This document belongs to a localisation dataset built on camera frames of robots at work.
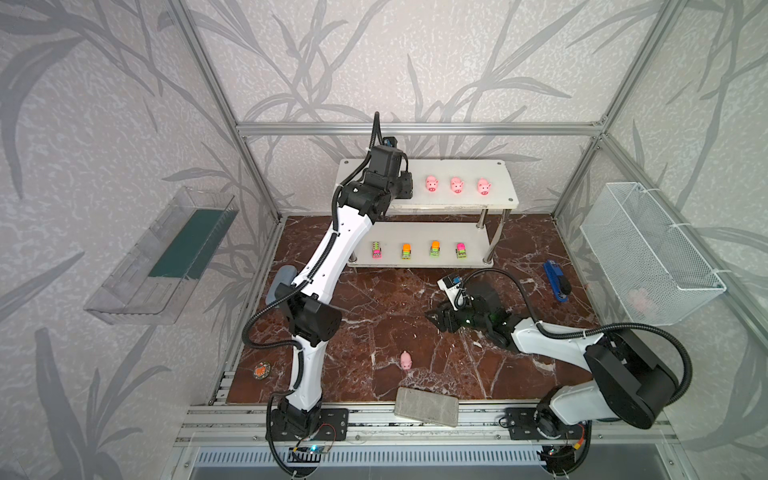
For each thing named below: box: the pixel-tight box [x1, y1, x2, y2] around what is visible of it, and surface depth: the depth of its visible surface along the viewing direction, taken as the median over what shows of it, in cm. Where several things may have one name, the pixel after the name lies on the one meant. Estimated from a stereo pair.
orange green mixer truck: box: [430, 240, 441, 258], surface depth 102 cm
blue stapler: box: [544, 260, 572, 303], surface depth 98 cm
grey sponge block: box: [394, 387, 459, 428], surface depth 75 cm
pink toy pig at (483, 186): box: [477, 177, 492, 196], surface depth 80 cm
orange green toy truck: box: [402, 243, 412, 261], surface depth 101 cm
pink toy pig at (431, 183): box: [426, 175, 439, 192], surface depth 80 cm
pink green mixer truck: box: [455, 242, 468, 260], surface depth 101 cm
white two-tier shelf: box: [337, 159, 520, 268], surface depth 88 cm
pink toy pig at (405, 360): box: [400, 350, 413, 371], surface depth 84 cm
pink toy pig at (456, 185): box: [450, 176, 465, 194], surface depth 80 cm
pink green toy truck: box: [372, 241, 383, 259], surface depth 101 cm
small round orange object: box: [253, 361, 271, 380], surface depth 84 cm
